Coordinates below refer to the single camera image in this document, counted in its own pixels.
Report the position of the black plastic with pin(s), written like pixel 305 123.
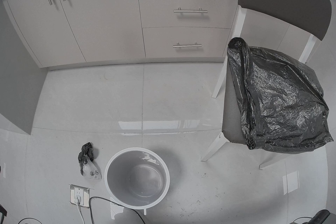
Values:
pixel 88 150

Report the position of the clear printed wrapper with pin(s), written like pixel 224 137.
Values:
pixel 91 171

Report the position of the black plastic bag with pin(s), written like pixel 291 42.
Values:
pixel 283 102

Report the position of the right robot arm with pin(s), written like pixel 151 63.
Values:
pixel 320 216

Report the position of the white trash bin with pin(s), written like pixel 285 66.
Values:
pixel 136 178

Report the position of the beige cabinet with drawers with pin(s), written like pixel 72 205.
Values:
pixel 105 20

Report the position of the grey glossy panel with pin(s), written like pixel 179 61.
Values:
pixel 18 73

